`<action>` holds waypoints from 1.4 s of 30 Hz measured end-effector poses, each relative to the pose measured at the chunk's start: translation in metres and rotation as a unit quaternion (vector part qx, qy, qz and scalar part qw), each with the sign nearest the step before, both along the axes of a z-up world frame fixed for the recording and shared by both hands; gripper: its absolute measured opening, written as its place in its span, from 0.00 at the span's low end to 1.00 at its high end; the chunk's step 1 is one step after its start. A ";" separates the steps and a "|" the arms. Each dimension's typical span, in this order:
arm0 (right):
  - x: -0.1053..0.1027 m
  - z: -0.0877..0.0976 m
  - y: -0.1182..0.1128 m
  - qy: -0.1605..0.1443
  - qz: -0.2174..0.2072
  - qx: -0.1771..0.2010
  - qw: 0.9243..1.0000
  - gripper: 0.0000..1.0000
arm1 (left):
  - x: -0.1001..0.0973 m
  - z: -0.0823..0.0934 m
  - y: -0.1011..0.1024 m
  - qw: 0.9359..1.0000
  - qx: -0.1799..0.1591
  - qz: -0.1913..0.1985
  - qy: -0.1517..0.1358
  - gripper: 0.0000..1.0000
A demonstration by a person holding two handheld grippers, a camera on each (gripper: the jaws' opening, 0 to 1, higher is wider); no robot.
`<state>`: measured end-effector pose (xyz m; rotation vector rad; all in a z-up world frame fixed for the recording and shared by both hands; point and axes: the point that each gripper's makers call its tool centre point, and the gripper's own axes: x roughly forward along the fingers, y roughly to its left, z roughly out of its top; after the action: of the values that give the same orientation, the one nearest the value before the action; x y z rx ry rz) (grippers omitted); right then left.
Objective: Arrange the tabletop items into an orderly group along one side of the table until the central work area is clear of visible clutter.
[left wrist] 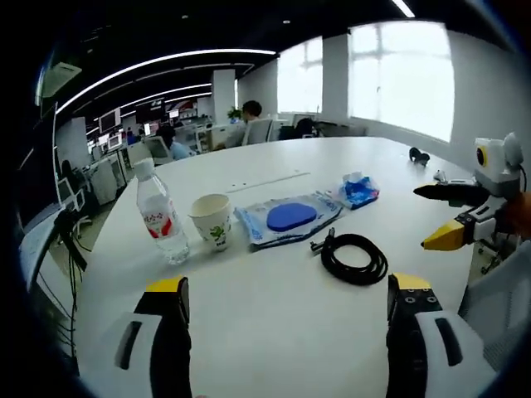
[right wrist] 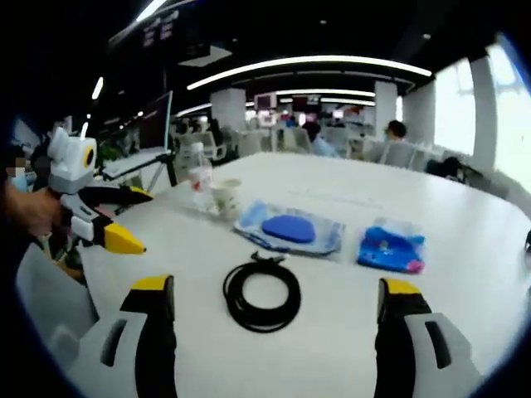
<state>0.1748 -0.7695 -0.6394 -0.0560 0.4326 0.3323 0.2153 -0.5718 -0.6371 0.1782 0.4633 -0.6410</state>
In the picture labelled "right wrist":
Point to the white table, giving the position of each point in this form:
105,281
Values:
332,331

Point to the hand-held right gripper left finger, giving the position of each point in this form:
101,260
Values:
155,352

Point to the green print paper cup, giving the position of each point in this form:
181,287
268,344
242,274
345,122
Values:
226,201

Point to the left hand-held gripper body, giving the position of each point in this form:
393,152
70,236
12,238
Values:
70,166

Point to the monitor on stand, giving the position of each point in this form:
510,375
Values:
155,124

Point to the blue lid wet wipes pack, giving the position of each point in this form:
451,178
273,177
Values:
286,228

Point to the blue tissue pack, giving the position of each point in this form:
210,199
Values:
386,248

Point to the white-framed monitor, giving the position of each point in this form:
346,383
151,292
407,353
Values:
265,101

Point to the green potted plant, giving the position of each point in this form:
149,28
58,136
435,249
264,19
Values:
108,152

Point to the person's left hand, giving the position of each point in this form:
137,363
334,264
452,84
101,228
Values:
43,211

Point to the white mesh office chair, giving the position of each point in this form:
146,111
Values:
222,150

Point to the clear plastic water bottle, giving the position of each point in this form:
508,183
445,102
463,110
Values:
201,182

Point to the ceiling light strip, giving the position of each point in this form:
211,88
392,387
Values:
311,60

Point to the hanging ceiling sign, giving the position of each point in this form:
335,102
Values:
159,25

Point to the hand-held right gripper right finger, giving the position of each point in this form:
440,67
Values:
394,356

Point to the grey side table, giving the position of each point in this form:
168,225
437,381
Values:
132,163

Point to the large window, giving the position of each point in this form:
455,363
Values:
514,124

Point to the black office chair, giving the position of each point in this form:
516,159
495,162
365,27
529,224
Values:
450,168

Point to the grey mesh office chair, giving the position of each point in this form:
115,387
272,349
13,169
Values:
45,298

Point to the narrow window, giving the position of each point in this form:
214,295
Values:
454,112

